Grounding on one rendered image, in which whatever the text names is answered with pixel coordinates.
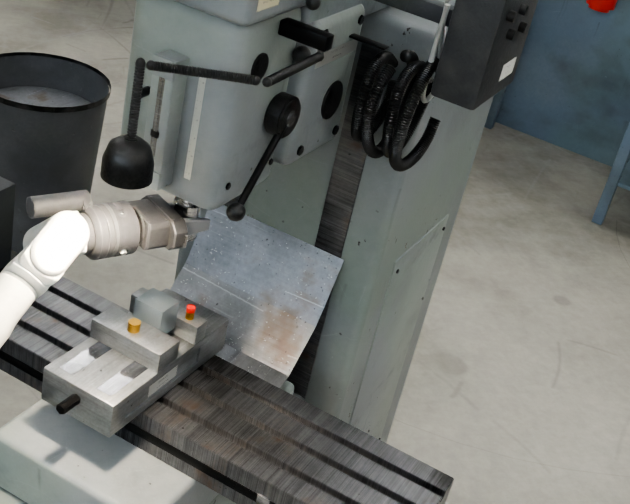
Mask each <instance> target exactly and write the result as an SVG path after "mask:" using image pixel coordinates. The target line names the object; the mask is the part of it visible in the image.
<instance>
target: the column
mask: <svg viewBox="0 0 630 504"><path fill-rule="evenodd" d="M438 26H439V24H438V23H436V22H433V21H430V20H427V19H425V18H422V17H419V16H416V15H413V14H411V13H408V12H405V11H402V10H399V9H397V8H394V7H391V6H388V7H386V8H383V9H381V10H378V11H376V12H373V13H371V14H369V15H366V16H364V22H363V23H362V27H361V32H360V36H363V37H366V38H369V39H371V40H374V41H377V42H379V43H382V44H385V45H387V46H389V48H388V49H386V50H381V49H378V48H376V47H373V46H370V45H368V44H365V43H362V42H360V41H358V44H357V49H356V53H355V57H354V62H353V66H352V70H351V74H350V79H349V83H348V87H347V92H346V96H345V100H344V105H343V109H342V113H341V117H340V122H339V130H338V132H337V134H336V135H335V136H334V138H333V139H331V140H329V141H328V142H326V143H324V144H322V145H321V146H319V147H317V148H316V149H314V150H312V151H311V152H309V153H307V154H306V155H304V156H302V157H301V158H299V159H297V160H296V161H294V162H292V163H290V164H287V165H283V164H280V163H278V162H275V161H273V163H272V165H271V170H270V173H269V176H268V177H267V178H266V179H265V180H264V181H262V182H261V183H259V184H257V185H256V186H254V188H253V190H252V192H251V193H250V195H249V197H248V199H247V201H246V202H245V204H244V207H245V210H246V213H245V215H247V216H249V217H251V218H253V219H256V220H258V221H260V222H262V223H264V224H267V225H269V226H271V227H273V228H275V229H277V230H280V231H282V232H284V233H286V234H288V235H291V236H293V237H295V238H297V239H299V240H302V241H304V242H306V243H308V244H310V245H313V246H315V247H317V248H319V249H321V250H323V251H325V252H328V253H330V254H332V255H334V256H336V257H339V258H341V259H343V260H345V261H344V263H343V265H342V268H341V270H340V272H339V274H338V277H337V279H336V281H335V284H334V286H333V288H332V291H331V293H330V295H329V298H328V300H327V302H326V305H325V307H324V309H323V312H322V314H321V316H320V319H319V321H318V323H317V326H316V328H315V330H314V331H313V333H312V335H311V337H310V339H309V341H308V342H307V344H306V346H305V348H304V350H303V352H302V353H301V355H300V357H299V359H298V361H297V363H296V364H295V366H294V368H293V370H292V372H291V374H290V375H289V377H288V378H287V381H289V382H291V383H292V384H293V385H294V393H296V394H298V395H300V396H302V397H303V398H304V399H306V401H307V403H309V404H311V405H313V406H315V407H317V408H319V409H321V410H323V411H325V412H327V413H329V414H331V415H332V416H334V417H336V418H338V419H340V420H342V421H344V422H346V423H348V424H350V425H352V426H354V427H356V428H358V429H360V430H362V431H363V432H365V433H367V434H369V435H371V436H373V437H375V438H377V439H379V440H381V441H383V442H385V443H386V442H387V439H388V435H389V432H390V429H391V426H392V422H393V419H394V416H395V413H396V410H397V406H398V403H399V400H400V397H401V393H402V390H403V387H404V384H405V381H406V377H407V374H408V371H409V368H410V364H411V361H412V358H413V355H414V352H415V348H416V345H417V342H418V339H419V335H420V332H421V329H422V326H423V323H424V319H425V316H426V313H427V310H428V306H429V303H430V300H431V297H432V294H433V290H434V287H435V284H436V281H437V277H438V274H439V271H440V268H441V265H442V261H443V258H444V255H445V252H446V249H447V245H448V242H449V239H450V236H451V232H452V229H453V226H454V223H455V220H456V216H457V213H458V210H459V207H460V203H461V200H462V197H463V194H464V191H465V187H466V184H467V181H468V178H469V174H470V171H471V168H472V165H473V162H474V158H475V155H476V152H477V149H478V145H479V142H480V139H481V136H482V133H483V129H484V126H485V123H486V120H487V116H488V113H489V110H490V107H491V104H492V100H493V97H494V96H493V97H491V98H490V99H488V100H487V101H486V102H484V103H483V104H481V105H480V106H479V107H477V108H476V109H474V110H469V109H466V108H463V107H461V106H458V105H456V104H453V103H450V102H448V101H445V100H443V99H440V98H437V97H435V96H434V97H433V98H432V99H431V100H430V101H429V104H428V106H427V108H426V111H425V113H424V115H423V117H422V119H421V121H420V123H419V125H417V126H418V127H416V128H417V129H415V131H414V133H413V135H412V137H411V138H410V140H409V141H408V143H407V144H406V146H405V147H404V148H403V150H402V155H401V158H402V159H403V158H404V157H405V156H407V155H408V154H409V153H410V152H411V151H412V150H413V148H414V147H415V146H416V145H417V144H418V142H419V140H420V139H421V137H422V135H423V133H424V131H425V129H426V127H427V126H426V125H427V123H428V121H429V119H430V117H433V118H436V119H438V120H440V121H441V122H440V124H439V126H438V127H439V128H437V129H438V130H437V132H436V135H435V137H434V139H433V141H432V143H431V144H430V145H429V147H428V149H427V151H426V153H424V155H423V156H422V158H421V159H420V160H419V161H418V162H417V163H416V164H415V165H414V166H412V167H411V168H409V169H408V170H405V171H402V172H399V171H395V170H394V169H393V168H392V167H391V166H390V163H389V158H387V157H385V156H384V155H383V156H382V157H380V158H371V157H369V156H368V155H367V154H366V152H365V151H364V149H363V146H362V142H356V141H354V140H353V138H352V137H351V121H352V115H353V111H354V107H355V103H356V99H357V96H358V93H359V89H360V87H361V82H362V80H363V77H364V75H365V71H366V69H367V67H368V65H369V63H370V62H371V60H372V59H373V57H374V56H375V55H376V54H378V53H379V52H382V51H389V52H391V53H393V54H394V55H395V57H396V59H397V60H398V66H397V67H396V68H395V69H396V73H394V75H393V76H392V78H391V79H390V80H396V81H397V79H398V77H399V75H400V73H401V72H402V71H403V69H404V68H405V67H406V66H407V63H405V62H402V61H401V59H400V53H401V52H402V51H403V50H412V51H415V52H416V54H417V55H418V58H419V60H420V61H424V62H427V61H428V60H429V57H430V53H431V50H432V47H433V43H434V40H435V36H436V33H437V30H438Z"/></svg>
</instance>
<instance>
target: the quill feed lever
mask: <svg viewBox="0 0 630 504"><path fill-rule="evenodd" d="M300 111H301V104H300V101H299V98H298V97H296V96H293V95H291V94H288V93H286V92H280V93H279V94H277V95H276V96H274V97H273V99H272V100H271V102H270V103H269V105H268V107H267V110H266V113H265V117H264V127H265V130H266V132H267V133H269V134H271V135H273V137H272V139H271V141H270V143H269V145H268V146H267V148H266V150H265V152H264V154H263V156H262V157H261V159H260V161H259V163H258V165H257V166H256V168H255V170H254V172H253V174H252V176H251V177H250V179H249V181H248V183H247V185H246V186H245V188H244V190H243V192H242V194H241V196H240V197H239V199H238V201H237V202H233V203H231V204H230V205H229V206H228V207H227V210H226V214H227V217H228V218H229V219H230V220H232V221H240V220H242V219H243V218H244V216H245V213H246V210H245V207H244V204H245V202H246V201H247V199H248V197H249V195H250V193H251V192H252V190H253V188H254V186H255V184H256V182H257V181H258V179H259V177H260V175H261V173H262V172H263V170H264V168H265V166H266V164H267V162H268V161H269V159H270V157H271V155H272V153H273V151H274V150H275V148H276V146H277V144H278V142H279V141H280V139H281V138H284V137H286V136H288V135H289V134H290V133H291V132H292V131H293V129H294V128H295V126H296V124H297V122H298V119H299V116H300Z"/></svg>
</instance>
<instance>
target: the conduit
mask: <svg viewBox="0 0 630 504"><path fill-rule="evenodd" d="M349 38H352V39H354V40H357V41H360V42H362V43H365V44H368V45H370V46H373V47H376V48H378V49H381V50H386V49H388V48H389V46H387V45H385V44H382V43H379V42H377V41H374V40H371V39H369V38H366V37H363V36H360V35H358V34H355V33H354V34H351V35H349ZM400 59H401V61H402V62H405V63H407V66H406V67H405V68H404V69H403V71H402V72H401V73H400V75H399V77H398V79H397V81H396V80H390V79H391V78H392V76H393V75H394V73H396V69H395V68H396V67H397V66H398V60H397V59H396V57H395V55H394V54H393V53H391V52H389V51H382V52H379V53H378V54H376V55H375V56H374V57H373V59H372V60H371V62H370V63H369V65H368V67H367V69H366V71H365V75H364V77H363V80H362V82H361V87H360V89H359V93H358V96H357V99H356V103H355V107H354V111H353V115H352V121H351V137H352V138H353V140H354V141H356V142H362V146H363V149H364V151H365V152H366V154H367V155H368V156H369V157H371V158H380V157H382V156H383V155H384V156H385V157H387V158H389V163H390V166H391V167H392V168H393V169H394V170H395V171H399V172H402V171H405V170H408V169H409V168H411V167H412V166H414V165H415V164H416V163H417V162H418V161H419V160H420V159H421V158H422V156H423V155H424V153H426V151H427V149H428V147H429V145H430V144H431V143H432V141H433V139H434V137H435V135H436V132H437V130H438V129H437V128H439V127H438V126H439V124H440V122H441V121H440V120H438V119H436V118H433V117H430V119H429V121H428V123H427V125H426V126H427V127H426V129H425V131H424V133H423V135H422V137H421V139H420V140H419V142H418V144H417V145H416V146H415V147H414V148H413V150H412V151H411V152H410V153H409V154H408V155H407V156H405V157H404V158H403V159H402V158H401V155H402V150H403V148H404V147H405V146H406V144H407V143H408V141H409V140H410V138H411V137H412V135H413V133H414V131H415V129H417V128H416V127H418V126H417V125H419V123H420V121H421V119H422V117H423V115H424V113H425V111H426V108H427V106H428V104H429V102H428V103H423V102H422V101H421V96H422V94H423V92H424V90H425V88H426V86H427V90H426V97H427V96H428V95H429V94H430V92H431V88H432V84H433V80H434V79H433V77H432V75H433V74H434V72H435V73H436V70H437V66H438V63H439V58H437V57H435V59H434V62H433V63H430V62H428V61H427V62H424V61H420V60H419V58H418V55H417V54H416V52H415V51H412V50H403V51H402V52H401V53H400ZM384 64H385V66H384V68H383V69H382V70H381V72H380V73H379V71H380V69H381V68H382V66H383V65H384ZM378 73H379V75H378ZM418 73H419V74H418ZM377 75H378V76H377ZM417 75H418V76H417ZM387 84H388V85H387ZM427 84H428V85H427ZM386 85H387V87H386ZM384 87H386V88H387V89H386V91H385V92H386V93H385V95H384V96H385V97H384V99H383V101H382V103H381V104H380V106H379V108H378V110H377V112H376V108H377V106H378V105H377V104H379V103H378V102H379V100H380V98H381V95H382V93H383V91H384V90H383V89H385V88H384ZM383 122H384V126H383V135H382V139H381V141H380V142H379V144H377V145H375V142H374V136H373V134H374V133H375V132H376V131H377V130H378V128H379V127H380V126H381V124H382V123H383Z"/></svg>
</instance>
